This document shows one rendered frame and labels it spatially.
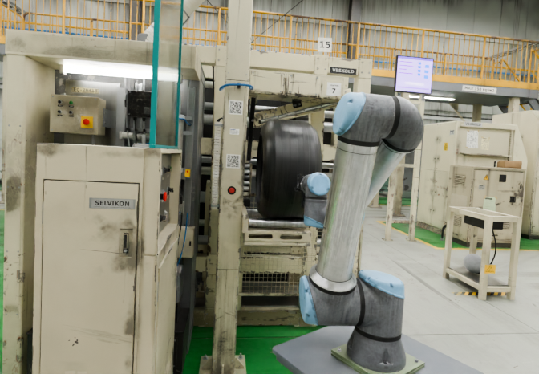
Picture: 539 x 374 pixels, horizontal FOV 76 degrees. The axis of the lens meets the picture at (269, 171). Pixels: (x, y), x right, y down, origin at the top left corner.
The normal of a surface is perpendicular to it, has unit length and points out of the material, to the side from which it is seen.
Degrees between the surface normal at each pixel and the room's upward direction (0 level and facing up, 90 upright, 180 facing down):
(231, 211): 90
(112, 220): 90
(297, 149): 66
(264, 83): 90
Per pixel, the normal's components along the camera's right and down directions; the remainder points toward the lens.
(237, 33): 0.12, 0.06
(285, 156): 0.13, -0.23
